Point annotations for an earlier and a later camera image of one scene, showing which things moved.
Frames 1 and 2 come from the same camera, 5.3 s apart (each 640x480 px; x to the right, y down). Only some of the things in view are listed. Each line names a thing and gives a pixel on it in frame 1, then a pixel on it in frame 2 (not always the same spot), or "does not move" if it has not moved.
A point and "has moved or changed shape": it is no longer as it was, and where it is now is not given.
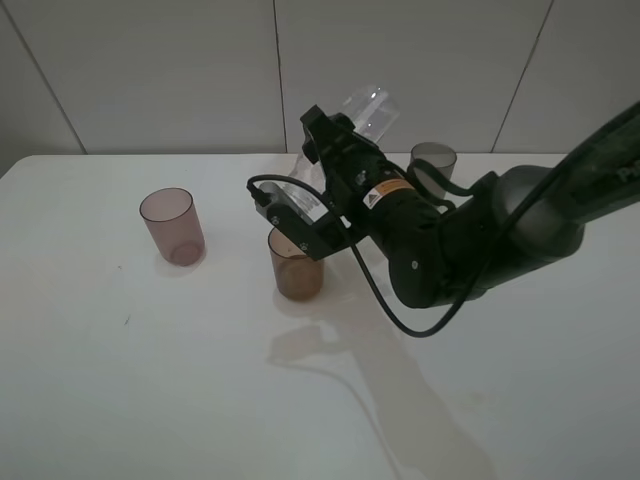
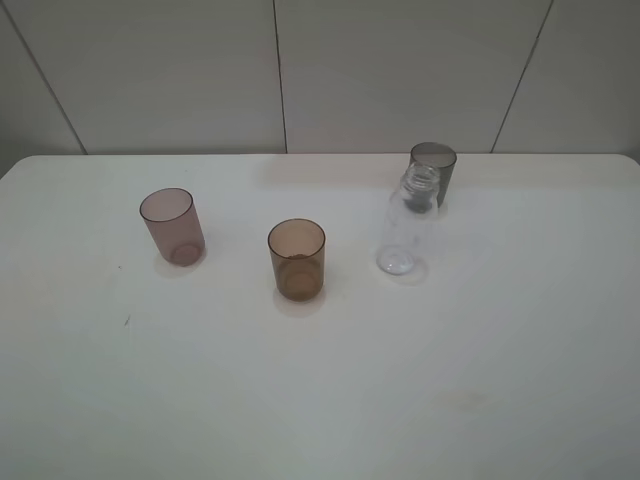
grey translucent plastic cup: x=442 y=156 does not move
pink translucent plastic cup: x=172 y=217 does not move
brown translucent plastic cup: x=298 y=276 does not move
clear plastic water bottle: x=370 y=110 has moved or changed shape
